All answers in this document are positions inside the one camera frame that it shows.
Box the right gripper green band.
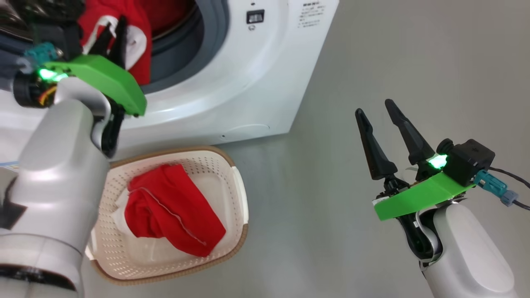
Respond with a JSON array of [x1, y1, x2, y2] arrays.
[[354, 98, 477, 262]]

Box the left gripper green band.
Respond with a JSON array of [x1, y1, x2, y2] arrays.
[[41, 16, 148, 159]]

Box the red and white garment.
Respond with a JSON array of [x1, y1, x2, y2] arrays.
[[78, 0, 196, 86]]

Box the grey rubber door seal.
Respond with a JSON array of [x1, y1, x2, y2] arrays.
[[0, 0, 231, 95]]

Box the black door latch socket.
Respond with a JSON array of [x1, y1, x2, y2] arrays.
[[246, 9, 266, 25]]

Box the white front-load washing machine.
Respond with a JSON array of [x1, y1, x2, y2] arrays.
[[0, 0, 340, 167]]

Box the cream basket with brown rim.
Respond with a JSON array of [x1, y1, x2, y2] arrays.
[[85, 146, 250, 286]]

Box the steel washer drum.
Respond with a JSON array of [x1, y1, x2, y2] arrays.
[[0, 0, 83, 42]]

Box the left cable with teal connector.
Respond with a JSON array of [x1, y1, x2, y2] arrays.
[[14, 41, 59, 74]]

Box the cable with teal connector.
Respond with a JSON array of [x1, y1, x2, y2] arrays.
[[14, 41, 59, 74], [474, 167, 530, 210]]

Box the right cable with teal connector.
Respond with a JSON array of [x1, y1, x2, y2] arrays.
[[474, 167, 530, 210]]

